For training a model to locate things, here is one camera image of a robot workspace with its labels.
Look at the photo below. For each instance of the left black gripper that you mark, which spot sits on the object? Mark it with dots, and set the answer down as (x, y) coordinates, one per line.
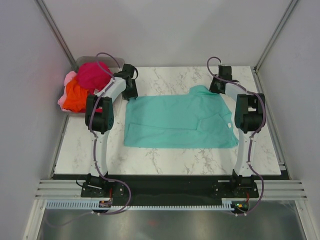
(133, 94)

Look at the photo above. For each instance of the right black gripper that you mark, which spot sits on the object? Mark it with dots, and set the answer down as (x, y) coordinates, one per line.
(212, 88)

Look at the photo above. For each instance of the clear plastic bin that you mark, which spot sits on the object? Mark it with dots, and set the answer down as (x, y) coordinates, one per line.
(82, 61)

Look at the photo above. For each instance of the teal t shirt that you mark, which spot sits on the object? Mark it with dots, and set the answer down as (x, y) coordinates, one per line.
(196, 120)

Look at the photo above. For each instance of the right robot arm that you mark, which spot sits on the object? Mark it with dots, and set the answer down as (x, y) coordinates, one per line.
(249, 119)

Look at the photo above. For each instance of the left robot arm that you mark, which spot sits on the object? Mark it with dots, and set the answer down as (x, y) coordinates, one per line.
(99, 118)

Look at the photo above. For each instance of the magenta t shirt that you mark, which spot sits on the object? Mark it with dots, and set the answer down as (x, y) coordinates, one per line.
(91, 78)

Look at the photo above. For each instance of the orange t shirt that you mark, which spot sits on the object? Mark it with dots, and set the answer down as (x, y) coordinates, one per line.
(75, 97)

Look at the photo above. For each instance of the light pink t shirt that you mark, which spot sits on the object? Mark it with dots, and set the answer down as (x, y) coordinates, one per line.
(68, 78)

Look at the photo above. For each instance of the right aluminium frame post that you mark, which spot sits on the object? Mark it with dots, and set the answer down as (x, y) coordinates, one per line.
(276, 33)

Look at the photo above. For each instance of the aluminium frame post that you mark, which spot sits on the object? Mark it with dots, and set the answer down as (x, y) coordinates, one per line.
(55, 30)
(276, 33)

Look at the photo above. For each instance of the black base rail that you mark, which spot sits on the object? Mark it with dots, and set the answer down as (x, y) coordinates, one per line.
(173, 190)

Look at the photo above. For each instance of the left aluminium frame post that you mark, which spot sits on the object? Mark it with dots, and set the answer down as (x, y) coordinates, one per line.
(55, 30)

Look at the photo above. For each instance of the white slotted cable duct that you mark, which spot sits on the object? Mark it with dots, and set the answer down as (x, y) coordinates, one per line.
(97, 205)

